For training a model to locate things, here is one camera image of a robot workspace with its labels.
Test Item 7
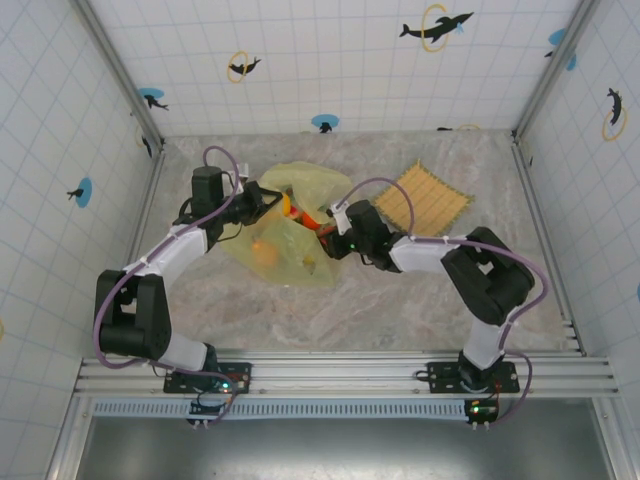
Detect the yellow translucent plastic bag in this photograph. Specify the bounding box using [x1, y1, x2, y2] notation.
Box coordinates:
[219, 160, 354, 289]

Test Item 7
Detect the yellow-orange pear with stem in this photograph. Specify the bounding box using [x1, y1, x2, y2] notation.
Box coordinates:
[251, 239, 280, 269]

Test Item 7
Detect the bamboo slat mat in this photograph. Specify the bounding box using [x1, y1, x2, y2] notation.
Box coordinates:
[373, 158, 476, 238]

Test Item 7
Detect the blue circle seal sticker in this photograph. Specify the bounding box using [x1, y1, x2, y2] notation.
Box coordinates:
[310, 113, 340, 135]

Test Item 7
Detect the small circuit board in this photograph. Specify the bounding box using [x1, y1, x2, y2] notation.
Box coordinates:
[187, 394, 236, 429]
[463, 397, 500, 430]

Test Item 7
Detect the grey steel panel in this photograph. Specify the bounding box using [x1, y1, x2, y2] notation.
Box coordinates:
[79, 417, 614, 480]

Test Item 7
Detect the blue circle animal sticker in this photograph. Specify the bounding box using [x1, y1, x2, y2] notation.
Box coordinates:
[543, 27, 579, 72]

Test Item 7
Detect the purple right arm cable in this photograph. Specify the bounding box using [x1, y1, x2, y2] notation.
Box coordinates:
[332, 177, 550, 429]

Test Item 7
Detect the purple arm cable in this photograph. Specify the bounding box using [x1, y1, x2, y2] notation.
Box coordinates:
[332, 177, 550, 429]
[93, 144, 246, 426]

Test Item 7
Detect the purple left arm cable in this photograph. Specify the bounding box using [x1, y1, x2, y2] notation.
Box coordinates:
[93, 144, 246, 426]

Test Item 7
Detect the aluminium side rail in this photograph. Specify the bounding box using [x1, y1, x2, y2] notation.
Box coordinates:
[122, 147, 169, 269]
[510, 132, 586, 357]

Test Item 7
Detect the aluminium mounting rail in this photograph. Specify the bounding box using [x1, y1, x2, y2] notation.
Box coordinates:
[73, 349, 621, 400]

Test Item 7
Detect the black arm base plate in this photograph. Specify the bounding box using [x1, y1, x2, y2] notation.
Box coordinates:
[425, 360, 521, 395]
[163, 360, 254, 395]

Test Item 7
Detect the white slotted cable duct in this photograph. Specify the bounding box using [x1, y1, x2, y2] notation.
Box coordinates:
[91, 398, 476, 420]

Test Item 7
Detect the aluminium frame post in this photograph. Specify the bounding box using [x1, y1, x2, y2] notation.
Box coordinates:
[69, 0, 167, 154]
[512, 0, 599, 141]

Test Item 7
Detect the yellow ring seal sticker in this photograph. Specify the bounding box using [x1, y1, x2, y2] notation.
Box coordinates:
[601, 87, 629, 142]

